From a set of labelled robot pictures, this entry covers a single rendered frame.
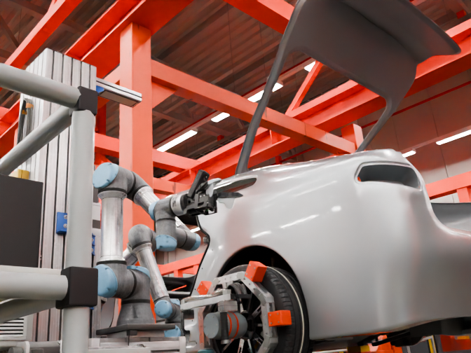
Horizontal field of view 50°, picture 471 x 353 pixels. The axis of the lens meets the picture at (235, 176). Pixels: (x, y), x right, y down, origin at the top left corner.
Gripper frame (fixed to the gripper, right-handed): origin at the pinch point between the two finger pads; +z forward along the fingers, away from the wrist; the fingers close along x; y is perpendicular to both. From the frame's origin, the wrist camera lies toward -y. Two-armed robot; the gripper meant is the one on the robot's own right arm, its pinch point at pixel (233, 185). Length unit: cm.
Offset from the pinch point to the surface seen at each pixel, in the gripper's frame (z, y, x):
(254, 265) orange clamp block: -42, -2, -90
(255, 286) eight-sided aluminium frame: -42, 9, -91
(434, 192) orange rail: -21, -274, -666
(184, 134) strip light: -390, -404, -476
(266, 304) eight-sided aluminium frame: -35, 19, -91
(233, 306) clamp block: -47, 21, -78
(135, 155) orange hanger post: -115, -81, -71
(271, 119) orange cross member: -79, -168, -196
